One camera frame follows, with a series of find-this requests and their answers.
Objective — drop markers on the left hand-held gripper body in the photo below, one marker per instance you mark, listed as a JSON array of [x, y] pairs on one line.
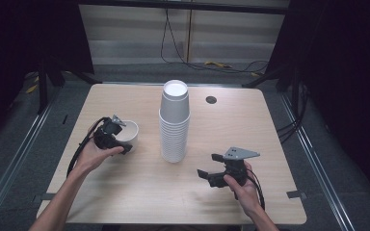
[[106, 139]]

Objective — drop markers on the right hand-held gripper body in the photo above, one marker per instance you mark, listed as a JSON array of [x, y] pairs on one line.
[[236, 168]]

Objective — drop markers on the single white paper cup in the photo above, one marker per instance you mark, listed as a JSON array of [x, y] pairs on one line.
[[129, 131]]

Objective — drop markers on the stack of white paper cups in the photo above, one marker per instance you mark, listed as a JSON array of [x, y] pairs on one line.
[[174, 128]]

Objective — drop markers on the person's left hand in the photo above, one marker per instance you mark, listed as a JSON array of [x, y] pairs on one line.
[[91, 157]]

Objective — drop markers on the person's right hand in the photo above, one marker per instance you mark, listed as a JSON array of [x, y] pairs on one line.
[[247, 195]]

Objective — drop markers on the round dark table grommet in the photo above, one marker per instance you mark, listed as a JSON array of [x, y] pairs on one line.
[[211, 99]]

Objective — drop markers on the grey tape strip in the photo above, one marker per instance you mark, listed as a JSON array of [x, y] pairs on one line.
[[46, 196], [296, 194]]

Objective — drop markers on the black metal stand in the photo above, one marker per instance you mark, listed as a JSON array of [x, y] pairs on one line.
[[42, 86], [269, 75]]

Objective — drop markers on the yellow floor tape piece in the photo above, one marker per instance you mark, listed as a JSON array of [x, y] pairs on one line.
[[218, 64], [31, 89]]

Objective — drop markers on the black curtain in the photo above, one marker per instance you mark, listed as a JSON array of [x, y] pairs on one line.
[[343, 64], [29, 35]]

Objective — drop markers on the metal floor rail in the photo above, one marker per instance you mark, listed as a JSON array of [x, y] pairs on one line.
[[16, 160], [314, 160]]

